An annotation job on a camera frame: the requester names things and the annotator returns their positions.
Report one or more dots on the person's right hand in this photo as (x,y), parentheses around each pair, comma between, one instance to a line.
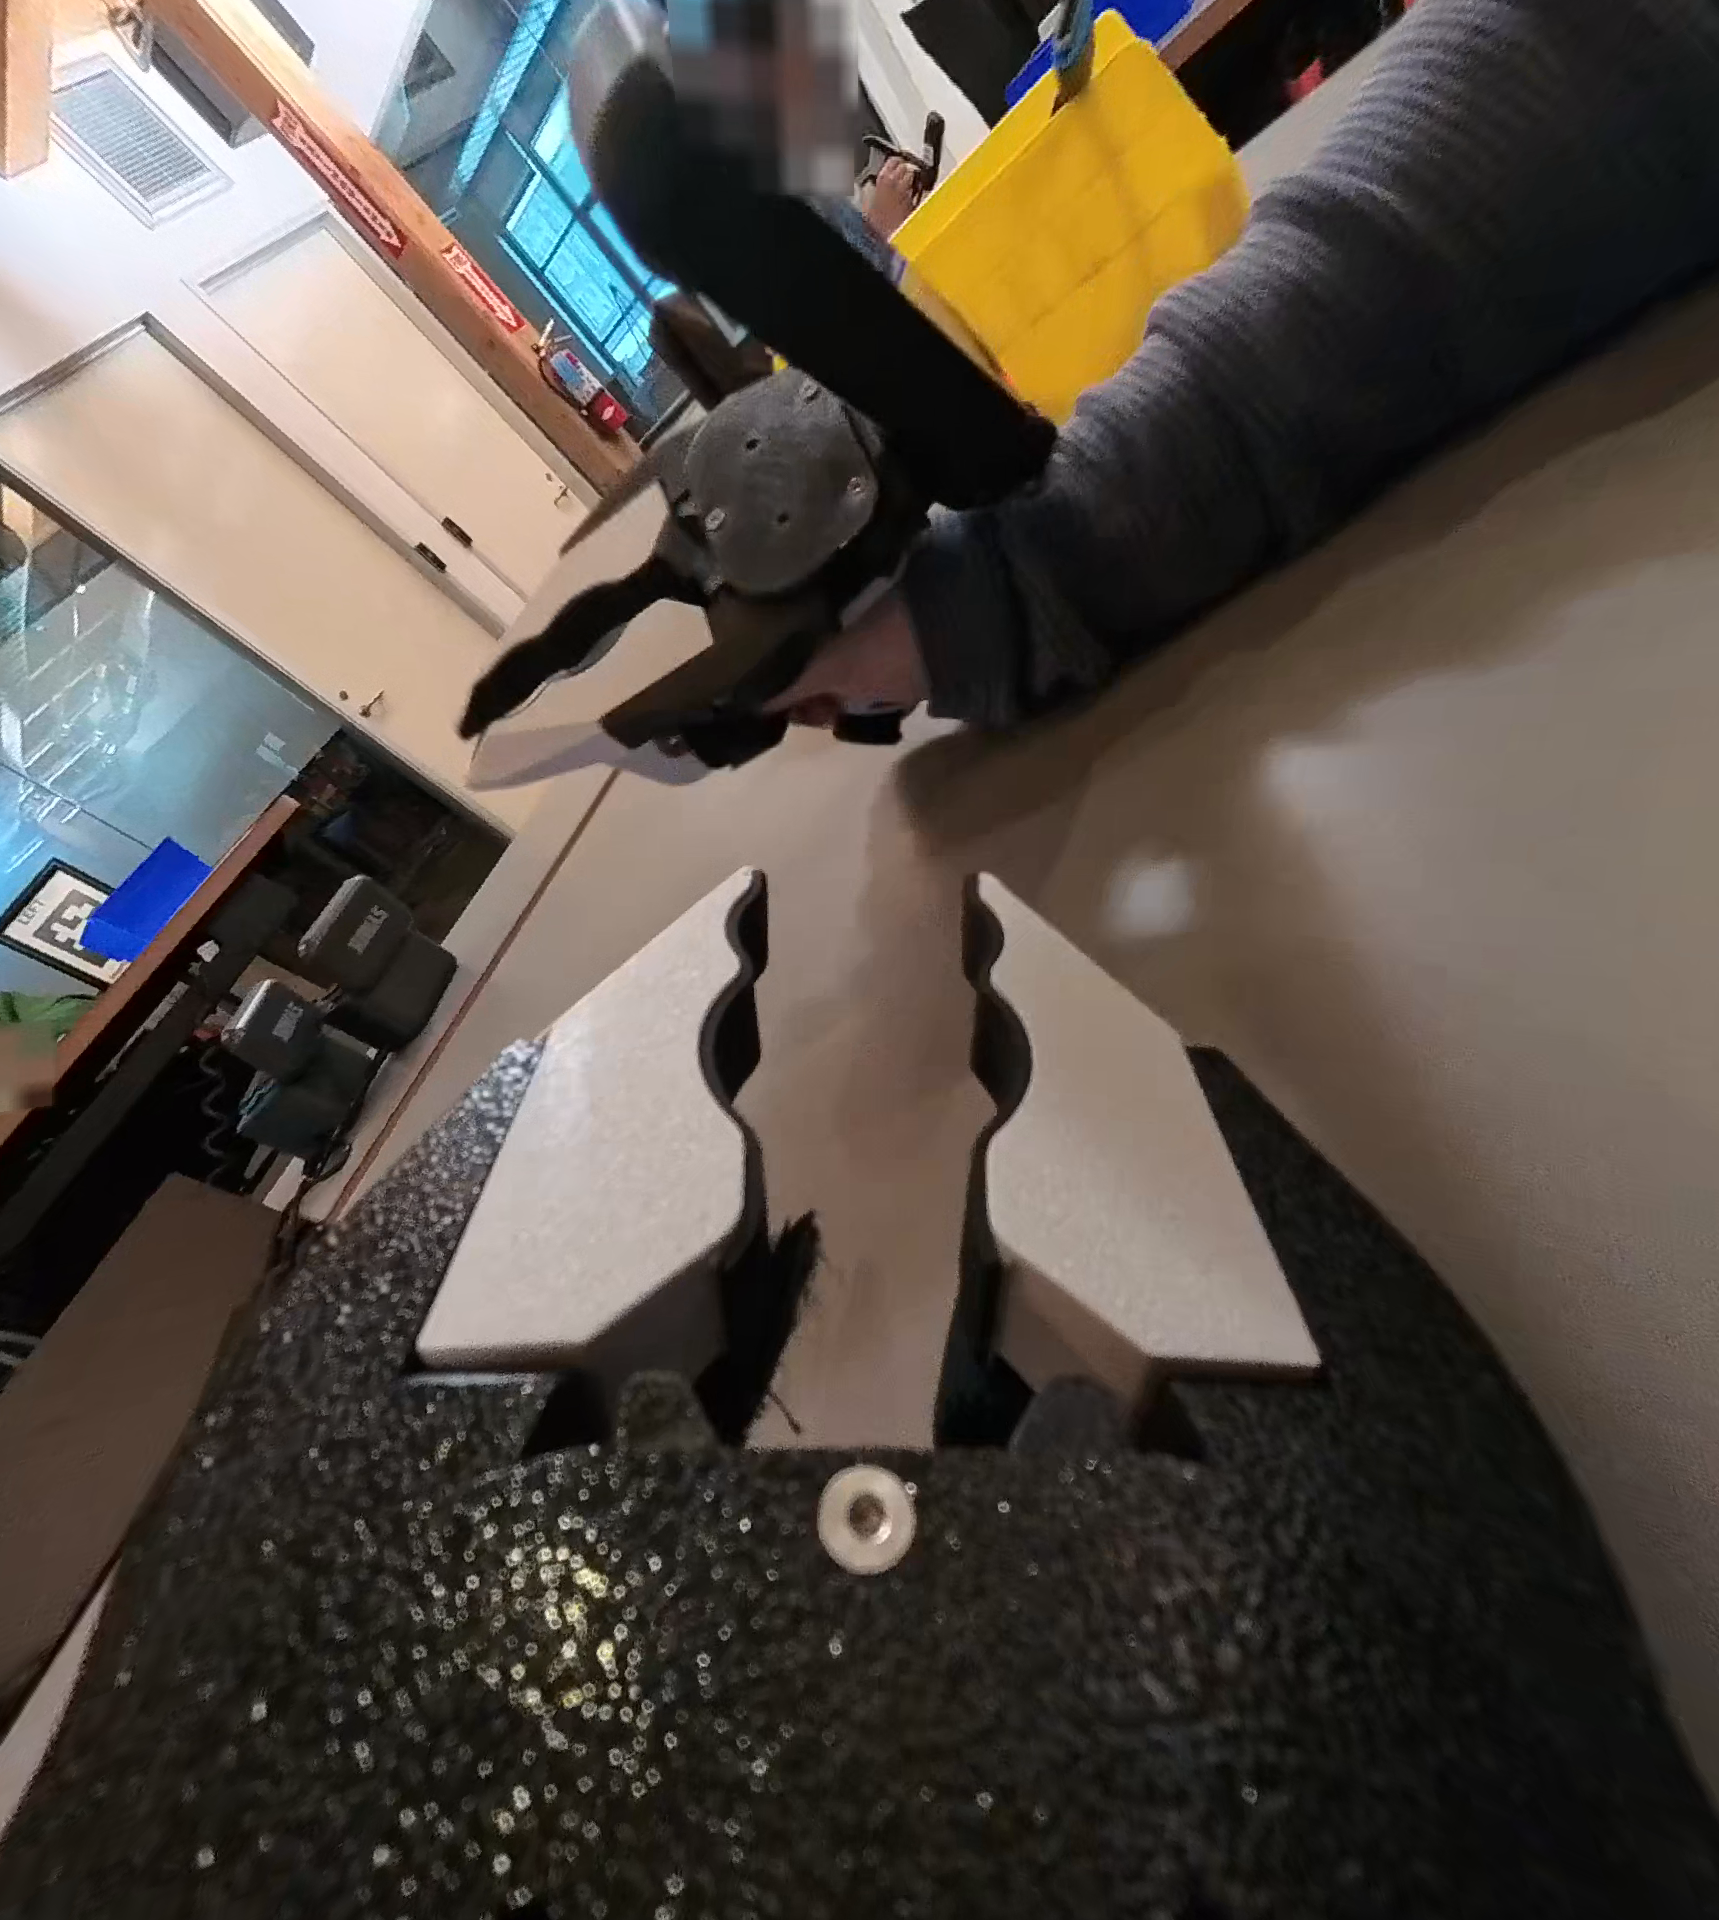
(873,661)

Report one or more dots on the large blue bin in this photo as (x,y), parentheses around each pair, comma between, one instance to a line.
(1160,24)

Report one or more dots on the small blue bin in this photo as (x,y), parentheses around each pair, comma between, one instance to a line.
(145,895)

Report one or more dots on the fire extinguisher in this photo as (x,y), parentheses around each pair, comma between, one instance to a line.
(587,379)

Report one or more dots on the black hard case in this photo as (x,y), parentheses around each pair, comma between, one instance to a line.
(291,1046)
(372,963)

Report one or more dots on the glass partition window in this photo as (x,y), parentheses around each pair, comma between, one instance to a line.
(129,719)

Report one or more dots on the wall vent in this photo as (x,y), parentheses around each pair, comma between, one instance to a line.
(133,137)

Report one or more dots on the framed marker tag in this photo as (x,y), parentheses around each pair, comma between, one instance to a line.
(51,925)

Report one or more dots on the large yellow storage bin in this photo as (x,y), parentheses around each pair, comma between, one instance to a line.
(1083,224)

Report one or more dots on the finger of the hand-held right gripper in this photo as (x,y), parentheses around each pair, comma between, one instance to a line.
(606,557)
(558,762)

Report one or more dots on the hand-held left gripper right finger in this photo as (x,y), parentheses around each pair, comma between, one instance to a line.
(1146,1197)

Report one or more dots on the red sign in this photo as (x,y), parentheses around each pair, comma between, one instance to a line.
(344,176)
(486,289)

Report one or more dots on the long brown-edged table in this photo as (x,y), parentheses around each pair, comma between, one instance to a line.
(199,915)

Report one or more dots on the exterior window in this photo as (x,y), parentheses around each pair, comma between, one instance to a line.
(558,224)

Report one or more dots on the white double door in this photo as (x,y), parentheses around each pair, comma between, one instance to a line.
(393,378)

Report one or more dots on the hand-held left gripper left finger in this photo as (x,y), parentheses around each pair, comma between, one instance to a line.
(606,1184)

